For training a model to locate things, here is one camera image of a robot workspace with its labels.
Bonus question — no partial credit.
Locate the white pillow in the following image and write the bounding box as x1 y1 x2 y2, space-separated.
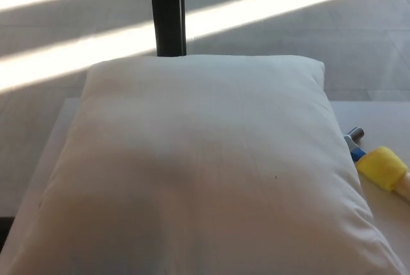
0 53 410 275

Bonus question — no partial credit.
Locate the black vertical post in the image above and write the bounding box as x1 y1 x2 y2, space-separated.
149 0 187 57

